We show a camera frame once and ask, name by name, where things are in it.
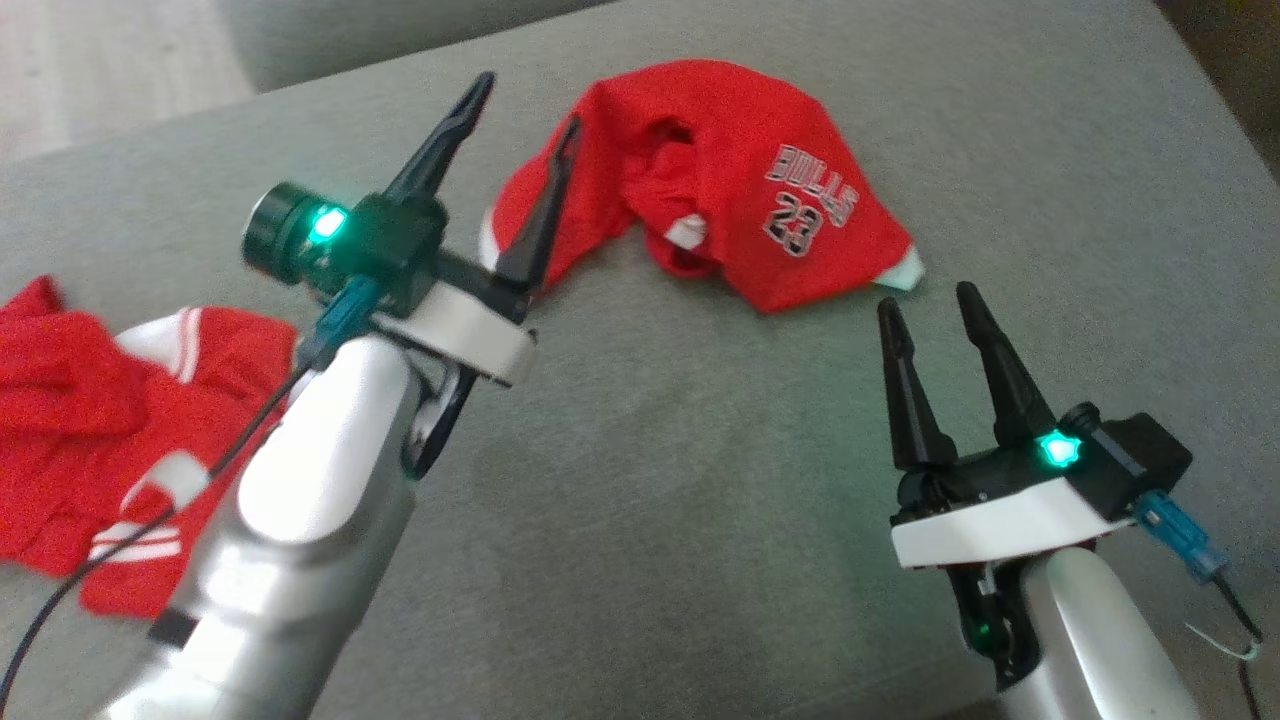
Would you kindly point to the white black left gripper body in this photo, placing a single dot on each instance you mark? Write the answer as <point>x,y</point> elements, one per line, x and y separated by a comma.
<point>470,325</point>

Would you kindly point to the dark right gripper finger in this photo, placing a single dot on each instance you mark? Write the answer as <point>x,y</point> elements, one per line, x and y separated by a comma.
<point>1005,385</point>
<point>915,410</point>

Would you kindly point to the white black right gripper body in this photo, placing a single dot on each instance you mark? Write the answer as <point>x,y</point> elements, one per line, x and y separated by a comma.
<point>1000,520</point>

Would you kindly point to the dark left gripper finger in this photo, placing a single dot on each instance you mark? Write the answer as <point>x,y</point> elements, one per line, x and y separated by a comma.
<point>540,225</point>
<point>440,145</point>

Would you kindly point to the red basketball shorts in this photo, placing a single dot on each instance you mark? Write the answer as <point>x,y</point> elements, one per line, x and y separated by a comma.
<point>720,120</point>

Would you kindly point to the red white number 23 jersey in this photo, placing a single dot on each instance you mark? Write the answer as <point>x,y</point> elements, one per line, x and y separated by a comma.
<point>60,400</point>

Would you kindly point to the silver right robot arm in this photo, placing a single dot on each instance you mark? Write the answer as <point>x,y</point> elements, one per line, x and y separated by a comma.
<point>1100,640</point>

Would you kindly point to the grey stitched sofa cushion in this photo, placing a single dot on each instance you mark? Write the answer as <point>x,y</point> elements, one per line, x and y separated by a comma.
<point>350,40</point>

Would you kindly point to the large grey sofa seat cushion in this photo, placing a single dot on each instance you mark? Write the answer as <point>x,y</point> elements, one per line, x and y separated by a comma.
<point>700,480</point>

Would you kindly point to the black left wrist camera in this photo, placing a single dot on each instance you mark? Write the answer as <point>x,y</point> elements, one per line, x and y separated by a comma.
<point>390,245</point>

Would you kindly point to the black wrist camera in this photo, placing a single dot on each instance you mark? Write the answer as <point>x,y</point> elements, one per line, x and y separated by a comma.
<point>390,245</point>
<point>1140,455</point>

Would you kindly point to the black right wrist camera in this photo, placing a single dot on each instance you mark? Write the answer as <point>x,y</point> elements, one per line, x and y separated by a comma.
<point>1140,455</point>

